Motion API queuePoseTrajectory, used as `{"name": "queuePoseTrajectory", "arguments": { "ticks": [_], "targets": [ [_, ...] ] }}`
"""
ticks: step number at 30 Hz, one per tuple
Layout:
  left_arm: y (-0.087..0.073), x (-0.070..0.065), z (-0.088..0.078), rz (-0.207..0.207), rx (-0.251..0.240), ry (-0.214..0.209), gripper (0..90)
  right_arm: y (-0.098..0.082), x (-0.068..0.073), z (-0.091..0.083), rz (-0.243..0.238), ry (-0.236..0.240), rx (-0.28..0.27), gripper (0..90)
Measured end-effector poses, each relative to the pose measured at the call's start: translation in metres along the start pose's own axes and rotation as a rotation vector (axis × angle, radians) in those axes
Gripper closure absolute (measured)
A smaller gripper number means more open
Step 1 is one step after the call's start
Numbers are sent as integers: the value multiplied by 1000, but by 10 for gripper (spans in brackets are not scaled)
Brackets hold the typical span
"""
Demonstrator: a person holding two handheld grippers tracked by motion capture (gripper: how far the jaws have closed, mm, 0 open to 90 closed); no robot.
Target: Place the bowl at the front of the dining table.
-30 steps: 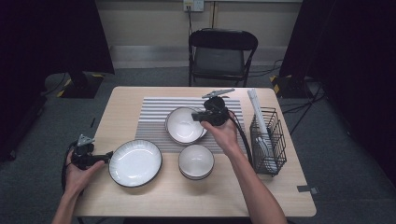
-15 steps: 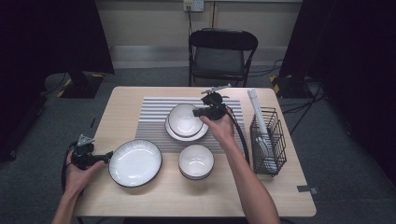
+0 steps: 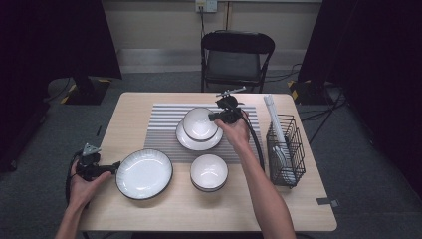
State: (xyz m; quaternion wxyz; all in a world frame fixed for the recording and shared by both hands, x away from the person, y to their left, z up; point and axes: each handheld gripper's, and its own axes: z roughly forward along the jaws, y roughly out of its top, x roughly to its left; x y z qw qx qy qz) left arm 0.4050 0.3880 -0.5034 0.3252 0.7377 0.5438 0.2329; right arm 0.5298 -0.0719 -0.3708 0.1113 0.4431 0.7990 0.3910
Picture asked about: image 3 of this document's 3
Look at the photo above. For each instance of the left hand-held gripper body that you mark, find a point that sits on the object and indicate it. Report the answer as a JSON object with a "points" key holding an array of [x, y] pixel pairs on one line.
{"points": [[89, 166]]}

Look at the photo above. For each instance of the black stand base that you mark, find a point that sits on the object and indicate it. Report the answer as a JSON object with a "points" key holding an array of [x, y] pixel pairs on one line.
{"points": [[86, 94], [308, 94]]}

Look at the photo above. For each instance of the small black floor strip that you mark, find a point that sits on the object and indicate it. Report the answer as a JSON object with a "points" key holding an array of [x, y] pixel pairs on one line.
{"points": [[99, 130]]}

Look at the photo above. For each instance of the white bowl dark rim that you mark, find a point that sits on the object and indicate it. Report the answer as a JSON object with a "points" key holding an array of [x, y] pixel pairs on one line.
{"points": [[209, 190], [199, 124], [209, 171]]}

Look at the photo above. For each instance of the white plate dark rim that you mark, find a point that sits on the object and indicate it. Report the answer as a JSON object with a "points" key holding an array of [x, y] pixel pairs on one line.
{"points": [[144, 174], [199, 145]]}

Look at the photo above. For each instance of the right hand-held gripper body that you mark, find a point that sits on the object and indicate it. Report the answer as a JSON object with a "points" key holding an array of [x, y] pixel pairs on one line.
{"points": [[232, 111]]}

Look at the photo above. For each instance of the white wall outlet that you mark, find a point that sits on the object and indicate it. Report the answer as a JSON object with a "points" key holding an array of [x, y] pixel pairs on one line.
{"points": [[210, 6]]}

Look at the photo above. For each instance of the person's left hand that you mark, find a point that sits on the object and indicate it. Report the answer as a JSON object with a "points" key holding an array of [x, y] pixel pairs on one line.
{"points": [[81, 192]]}

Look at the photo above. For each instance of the grey tape strip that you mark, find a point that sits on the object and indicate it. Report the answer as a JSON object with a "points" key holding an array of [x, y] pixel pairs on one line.
{"points": [[326, 201]]}

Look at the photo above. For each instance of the dark curtain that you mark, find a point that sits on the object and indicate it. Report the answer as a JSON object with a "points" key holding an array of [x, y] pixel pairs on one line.
{"points": [[49, 33], [381, 49]]}

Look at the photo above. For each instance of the black folding chair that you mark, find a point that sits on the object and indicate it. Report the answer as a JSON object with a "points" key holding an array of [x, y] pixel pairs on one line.
{"points": [[237, 43]]}

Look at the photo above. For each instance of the grey striped placemat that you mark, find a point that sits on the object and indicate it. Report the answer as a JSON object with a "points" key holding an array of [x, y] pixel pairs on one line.
{"points": [[162, 146]]}

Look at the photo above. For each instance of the person's right hand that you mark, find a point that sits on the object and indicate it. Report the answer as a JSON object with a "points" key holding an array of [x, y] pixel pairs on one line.
{"points": [[239, 134]]}

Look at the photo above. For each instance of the round grey floor base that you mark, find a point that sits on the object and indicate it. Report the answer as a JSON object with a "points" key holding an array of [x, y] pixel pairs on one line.
{"points": [[56, 88]]}

